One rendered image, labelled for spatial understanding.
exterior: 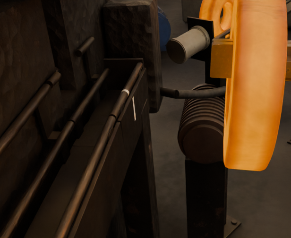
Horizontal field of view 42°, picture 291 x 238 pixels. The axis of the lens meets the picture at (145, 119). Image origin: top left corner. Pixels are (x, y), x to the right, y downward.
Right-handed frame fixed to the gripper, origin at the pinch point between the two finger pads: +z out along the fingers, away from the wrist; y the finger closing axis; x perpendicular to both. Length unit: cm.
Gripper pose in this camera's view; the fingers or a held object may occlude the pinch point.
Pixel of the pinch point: (252, 59)
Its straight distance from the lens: 33.3
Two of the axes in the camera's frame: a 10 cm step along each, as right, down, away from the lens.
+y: 1.8, -5.0, 8.5
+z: -9.8, -0.6, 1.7
